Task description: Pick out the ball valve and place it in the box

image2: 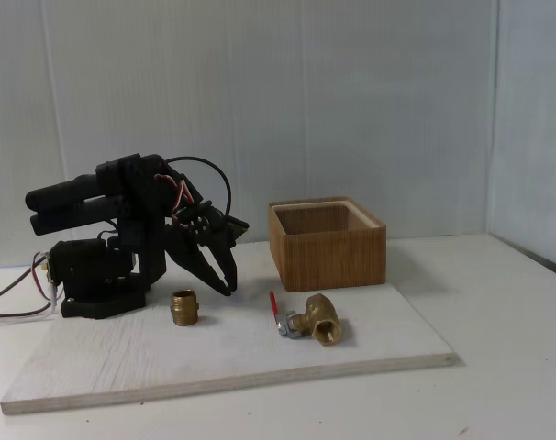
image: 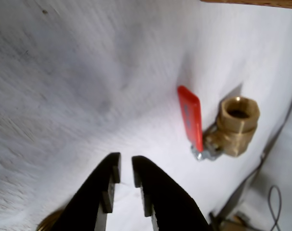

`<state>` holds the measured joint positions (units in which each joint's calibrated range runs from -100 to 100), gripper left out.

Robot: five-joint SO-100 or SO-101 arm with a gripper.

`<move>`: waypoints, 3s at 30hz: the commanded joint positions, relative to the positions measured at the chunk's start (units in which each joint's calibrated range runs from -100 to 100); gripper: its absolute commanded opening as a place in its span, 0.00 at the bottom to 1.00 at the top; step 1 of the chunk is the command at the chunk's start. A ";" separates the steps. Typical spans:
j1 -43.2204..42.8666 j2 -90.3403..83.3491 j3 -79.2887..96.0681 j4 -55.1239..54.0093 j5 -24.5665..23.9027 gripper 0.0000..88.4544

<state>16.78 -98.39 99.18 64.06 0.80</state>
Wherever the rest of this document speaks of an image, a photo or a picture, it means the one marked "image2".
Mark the small gripper camera module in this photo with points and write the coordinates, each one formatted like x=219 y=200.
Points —
x=237 y=228

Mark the brass threaded pipe nipple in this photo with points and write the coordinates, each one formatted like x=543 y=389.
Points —
x=185 y=309

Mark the white painted plywood board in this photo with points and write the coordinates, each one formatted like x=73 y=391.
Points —
x=214 y=357

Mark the wooden slatted box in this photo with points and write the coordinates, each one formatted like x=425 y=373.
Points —
x=333 y=261

